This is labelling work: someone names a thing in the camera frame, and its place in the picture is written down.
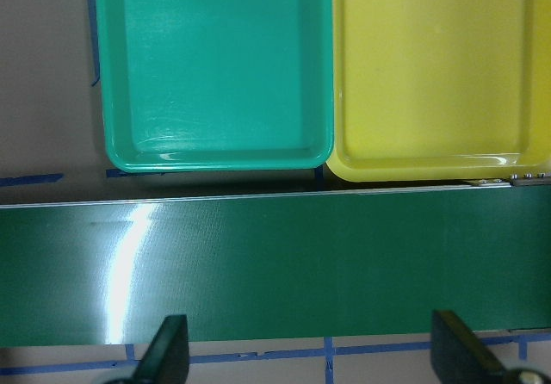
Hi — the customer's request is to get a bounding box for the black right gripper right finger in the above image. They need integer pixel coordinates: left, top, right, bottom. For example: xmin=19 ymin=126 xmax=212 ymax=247
xmin=431 ymin=310 xmax=511 ymax=384

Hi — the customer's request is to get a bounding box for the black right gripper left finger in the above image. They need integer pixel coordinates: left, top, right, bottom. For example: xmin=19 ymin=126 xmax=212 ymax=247
xmin=133 ymin=315 xmax=189 ymax=383

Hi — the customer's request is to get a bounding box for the yellow plastic tray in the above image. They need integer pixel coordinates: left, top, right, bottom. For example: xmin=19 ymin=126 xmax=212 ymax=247
xmin=328 ymin=0 xmax=550 ymax=182

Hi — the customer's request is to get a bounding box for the green plastic tray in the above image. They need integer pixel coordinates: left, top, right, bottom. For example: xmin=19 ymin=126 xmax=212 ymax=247
xmin=96 ymin=0 xmax=334 ymax=173

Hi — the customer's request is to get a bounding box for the green conveyor belt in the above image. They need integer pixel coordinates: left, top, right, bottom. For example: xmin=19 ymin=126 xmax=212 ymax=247
xmin=1 ymin=186 xmax=550 ymax=347

